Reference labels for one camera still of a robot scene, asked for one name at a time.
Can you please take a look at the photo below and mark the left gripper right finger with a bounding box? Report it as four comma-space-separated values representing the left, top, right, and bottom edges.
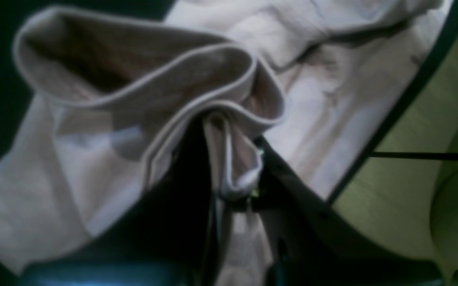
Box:
251, 136, 444, 286

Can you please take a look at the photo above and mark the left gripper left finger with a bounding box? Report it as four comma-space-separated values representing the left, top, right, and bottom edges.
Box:
22, 118, 213, 286

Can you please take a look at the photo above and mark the pink T-shirt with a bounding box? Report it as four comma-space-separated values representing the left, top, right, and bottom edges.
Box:
0, 0, 445, 286

